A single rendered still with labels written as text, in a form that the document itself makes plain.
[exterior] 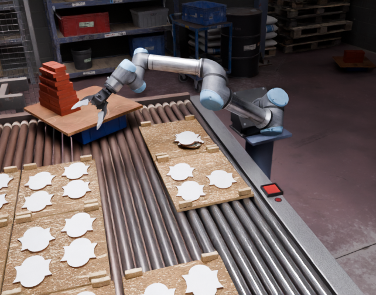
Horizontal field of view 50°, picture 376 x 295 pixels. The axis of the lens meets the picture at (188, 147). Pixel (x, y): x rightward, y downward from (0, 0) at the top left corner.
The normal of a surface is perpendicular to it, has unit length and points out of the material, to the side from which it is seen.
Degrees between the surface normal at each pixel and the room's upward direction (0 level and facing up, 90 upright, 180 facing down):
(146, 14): 96
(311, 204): 0
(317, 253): 0
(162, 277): 0
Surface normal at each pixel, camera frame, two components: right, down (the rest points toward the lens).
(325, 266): -0.02, -0.87
